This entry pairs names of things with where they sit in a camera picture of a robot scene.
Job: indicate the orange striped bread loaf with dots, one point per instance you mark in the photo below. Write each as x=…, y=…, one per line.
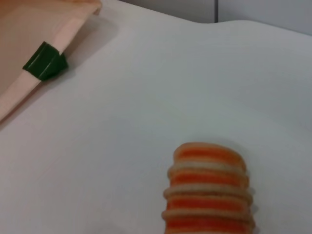
x=207, y=190

